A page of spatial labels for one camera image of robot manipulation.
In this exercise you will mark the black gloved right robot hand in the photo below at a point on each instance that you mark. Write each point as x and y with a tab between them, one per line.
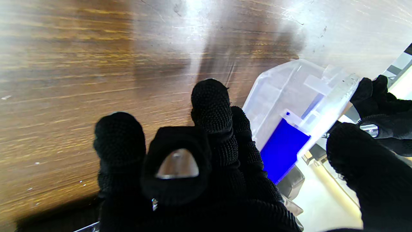
199	180

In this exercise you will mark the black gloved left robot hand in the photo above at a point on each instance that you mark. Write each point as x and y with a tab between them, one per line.
383	112

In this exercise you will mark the clear lid with blue label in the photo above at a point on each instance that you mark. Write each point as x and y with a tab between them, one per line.
334	106

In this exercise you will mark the clear container with blue clips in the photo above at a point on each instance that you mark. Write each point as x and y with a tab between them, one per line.
283	122

